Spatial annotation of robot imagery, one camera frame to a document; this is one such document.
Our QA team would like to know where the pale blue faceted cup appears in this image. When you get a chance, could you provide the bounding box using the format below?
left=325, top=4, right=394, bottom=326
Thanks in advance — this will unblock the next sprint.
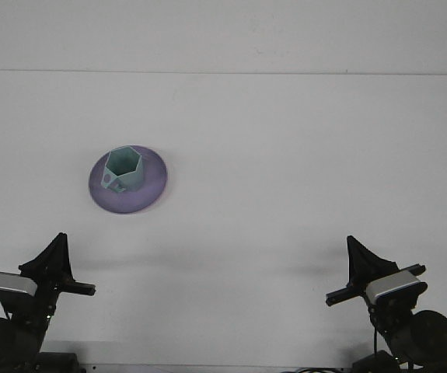
left=101, top=145, right=145, bottom=193

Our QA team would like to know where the pale purple round plate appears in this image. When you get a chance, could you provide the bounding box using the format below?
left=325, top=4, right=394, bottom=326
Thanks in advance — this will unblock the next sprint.
left=88, top=145, right=169, bottom=215

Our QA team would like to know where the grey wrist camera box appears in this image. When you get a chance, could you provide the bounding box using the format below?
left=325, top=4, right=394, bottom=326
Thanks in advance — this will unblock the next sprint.
left=364, top=269, right=428, bottom=305
left=0, top=272, right=39, bottom=301

